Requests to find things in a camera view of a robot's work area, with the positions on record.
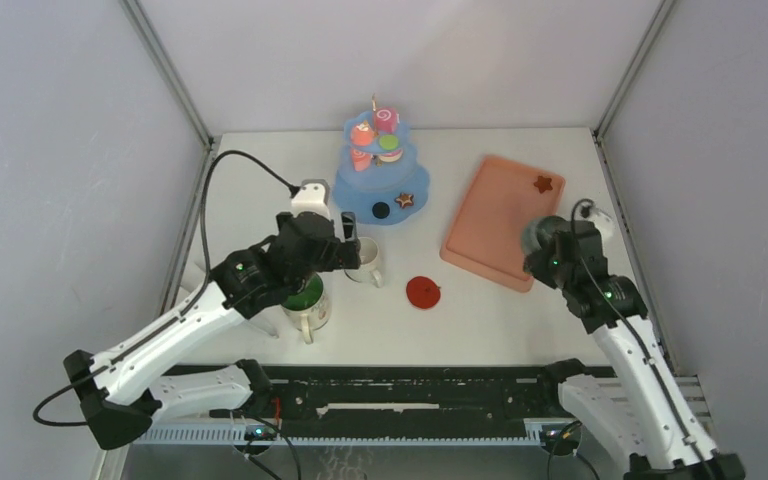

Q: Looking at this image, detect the grey speckled mug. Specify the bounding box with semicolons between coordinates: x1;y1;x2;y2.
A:
520;215;568;257

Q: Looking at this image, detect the white speckled mug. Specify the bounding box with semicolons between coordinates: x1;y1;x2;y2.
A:
344;237;384;288

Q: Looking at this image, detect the green-lined floral cream mug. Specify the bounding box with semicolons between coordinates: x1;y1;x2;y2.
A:
281;274;332;345

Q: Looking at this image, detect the black sandwich cookie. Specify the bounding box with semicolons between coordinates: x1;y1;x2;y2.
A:
372;202;391;220

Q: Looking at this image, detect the light pink swirl roll cake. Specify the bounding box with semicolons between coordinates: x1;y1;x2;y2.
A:
350;148;373;172

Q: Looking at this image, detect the star-shaped brown cookie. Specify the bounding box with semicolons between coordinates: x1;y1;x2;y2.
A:
394;192;415;210

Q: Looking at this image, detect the pink frosted donut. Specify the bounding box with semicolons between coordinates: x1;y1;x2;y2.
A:
379;149;403;163

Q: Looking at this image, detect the green macaron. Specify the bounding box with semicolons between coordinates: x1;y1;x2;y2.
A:
378;134;400;151

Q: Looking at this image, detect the magenta swirl roll cake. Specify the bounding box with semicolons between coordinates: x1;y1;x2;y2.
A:
373;107;400;135

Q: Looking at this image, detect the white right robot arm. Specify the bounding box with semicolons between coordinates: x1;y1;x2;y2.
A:
521;199;746;479

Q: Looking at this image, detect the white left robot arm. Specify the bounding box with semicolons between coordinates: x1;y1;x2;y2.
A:
64;180;360;450

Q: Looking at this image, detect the dark brown star cookie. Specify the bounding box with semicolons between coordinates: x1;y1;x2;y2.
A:
533;175;554;194

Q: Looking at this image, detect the blue three-tier cake stand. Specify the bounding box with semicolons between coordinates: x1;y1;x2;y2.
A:
332;99;430;226

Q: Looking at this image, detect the pink rectangular tray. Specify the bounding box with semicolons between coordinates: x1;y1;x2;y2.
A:
440;155;566;293

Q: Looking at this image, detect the red apple-shaped coaster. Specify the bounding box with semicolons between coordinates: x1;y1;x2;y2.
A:
405;276;442;310

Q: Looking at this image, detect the aluminium frame post right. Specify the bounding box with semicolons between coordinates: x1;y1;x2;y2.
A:
593;0;679;145

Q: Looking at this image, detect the aluminium frame post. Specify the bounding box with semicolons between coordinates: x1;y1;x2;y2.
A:
593;0;679;145
118;0;216;150

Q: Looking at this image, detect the aluminium frame post left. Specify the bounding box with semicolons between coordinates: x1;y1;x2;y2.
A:
118;0;216;150

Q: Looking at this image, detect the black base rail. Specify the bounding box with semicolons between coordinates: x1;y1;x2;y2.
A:
118;364;710;458

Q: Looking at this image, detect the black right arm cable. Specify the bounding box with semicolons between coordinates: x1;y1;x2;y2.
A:
546;198;720;480

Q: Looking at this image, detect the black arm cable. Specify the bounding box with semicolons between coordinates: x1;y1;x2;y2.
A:
546;198;720;480
32;149;302;429

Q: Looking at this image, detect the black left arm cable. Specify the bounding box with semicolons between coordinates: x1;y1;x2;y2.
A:
32;149;302;429

